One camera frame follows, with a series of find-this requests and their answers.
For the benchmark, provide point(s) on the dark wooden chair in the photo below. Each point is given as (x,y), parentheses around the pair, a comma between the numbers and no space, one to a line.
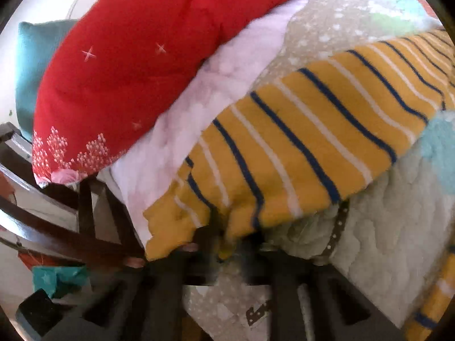
(46,234)

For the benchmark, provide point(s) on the white quilted blanket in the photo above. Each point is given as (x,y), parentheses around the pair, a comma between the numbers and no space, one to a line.
(398,213)

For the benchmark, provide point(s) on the teal pillow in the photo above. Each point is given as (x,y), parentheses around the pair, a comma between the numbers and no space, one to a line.
(33,67)

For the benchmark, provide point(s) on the pale lilac pillow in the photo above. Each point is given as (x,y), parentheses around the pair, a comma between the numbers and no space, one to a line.
(213,92)

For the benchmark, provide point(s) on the teal star-print cloth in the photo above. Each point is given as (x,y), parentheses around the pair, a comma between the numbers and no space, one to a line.
(58,280)

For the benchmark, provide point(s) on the red snowflake print pillow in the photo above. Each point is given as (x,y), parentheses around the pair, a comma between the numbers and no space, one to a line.
(142,49)

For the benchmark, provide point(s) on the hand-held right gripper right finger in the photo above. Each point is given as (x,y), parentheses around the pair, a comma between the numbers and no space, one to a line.
(259,266)

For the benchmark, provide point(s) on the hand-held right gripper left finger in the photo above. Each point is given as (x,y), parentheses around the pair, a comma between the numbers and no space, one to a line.
(209,255)

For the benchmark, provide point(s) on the yellow striped shirt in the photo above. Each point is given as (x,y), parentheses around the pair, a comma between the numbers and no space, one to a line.
(302,138)

